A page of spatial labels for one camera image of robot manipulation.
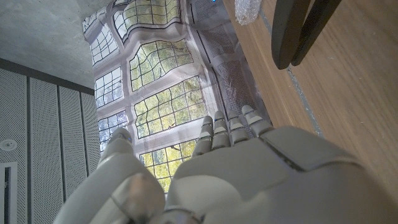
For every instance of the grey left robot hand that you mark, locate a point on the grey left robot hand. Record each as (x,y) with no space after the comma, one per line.
(248,180)

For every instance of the clear bubble wrap sheet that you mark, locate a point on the clear bubble wrap sheet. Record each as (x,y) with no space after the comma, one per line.
(247,11)

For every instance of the black stapler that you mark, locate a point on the black stapler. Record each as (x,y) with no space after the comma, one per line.
(286,34)

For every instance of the long grey tape strip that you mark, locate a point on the long grey tape strip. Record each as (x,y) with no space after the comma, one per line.
(303,99)

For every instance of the printed window backdrop cloth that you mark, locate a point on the printed window backdrop cloth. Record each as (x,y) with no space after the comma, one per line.
(164,93)

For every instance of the round white ceiling sensor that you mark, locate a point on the round white ceiling sensor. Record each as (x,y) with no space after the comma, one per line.
(7,145)

